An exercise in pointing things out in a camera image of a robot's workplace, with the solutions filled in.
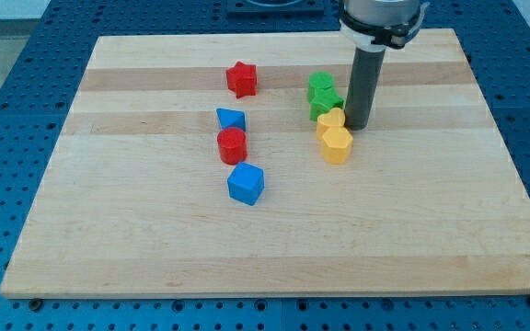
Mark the green star block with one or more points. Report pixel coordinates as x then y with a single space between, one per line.
321 101

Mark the green cylinder block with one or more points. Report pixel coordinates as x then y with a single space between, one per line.
318 81

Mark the red cylinder block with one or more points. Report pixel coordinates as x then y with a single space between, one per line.
232 145

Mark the blue cube block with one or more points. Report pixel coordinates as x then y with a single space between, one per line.
246 183

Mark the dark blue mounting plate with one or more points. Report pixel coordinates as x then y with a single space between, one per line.
242 8

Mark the yellow hexagon block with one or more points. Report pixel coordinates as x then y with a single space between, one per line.
336 145

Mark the wooden board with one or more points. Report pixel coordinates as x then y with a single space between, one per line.
134 202

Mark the red star block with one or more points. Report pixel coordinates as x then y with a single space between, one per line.
242 79

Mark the blue triangle block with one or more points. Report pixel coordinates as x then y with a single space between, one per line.
231 118

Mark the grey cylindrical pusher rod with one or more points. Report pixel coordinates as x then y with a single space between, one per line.
365 71

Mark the yellow heart block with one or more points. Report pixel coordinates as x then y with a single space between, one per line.
332 119

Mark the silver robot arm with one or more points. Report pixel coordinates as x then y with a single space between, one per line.
374 25

